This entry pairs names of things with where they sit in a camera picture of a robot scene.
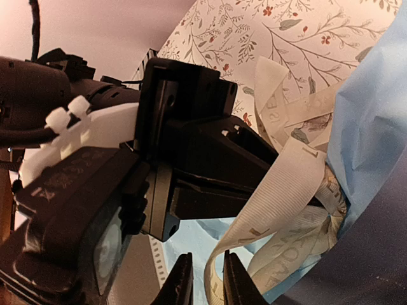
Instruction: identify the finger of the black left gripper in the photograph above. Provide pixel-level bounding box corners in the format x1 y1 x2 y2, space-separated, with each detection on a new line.
169 177 256 220
163 116 278 187

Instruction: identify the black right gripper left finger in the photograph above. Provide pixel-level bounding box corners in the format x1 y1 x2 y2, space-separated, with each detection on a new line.
151 252 193 305

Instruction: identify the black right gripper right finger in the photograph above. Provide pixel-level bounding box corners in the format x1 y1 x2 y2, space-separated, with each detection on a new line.
223 250 268 305

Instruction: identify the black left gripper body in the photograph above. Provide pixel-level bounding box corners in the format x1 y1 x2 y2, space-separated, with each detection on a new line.
119 58 236 241

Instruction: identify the white ribbon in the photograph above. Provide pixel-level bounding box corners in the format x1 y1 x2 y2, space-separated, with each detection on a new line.
204 57 347 304

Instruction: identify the dark navy tissue paper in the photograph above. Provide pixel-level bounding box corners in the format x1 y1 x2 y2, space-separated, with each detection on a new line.
274 150 406 304

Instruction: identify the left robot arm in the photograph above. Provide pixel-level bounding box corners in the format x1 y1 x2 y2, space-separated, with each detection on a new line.
1 49 277 241

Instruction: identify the floral patterned table mat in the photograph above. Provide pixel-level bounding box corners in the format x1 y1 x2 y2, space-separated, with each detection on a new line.
158 1 402 135

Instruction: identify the front aluminium rail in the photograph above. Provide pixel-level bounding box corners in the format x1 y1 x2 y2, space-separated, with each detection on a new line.
107 47 169 305

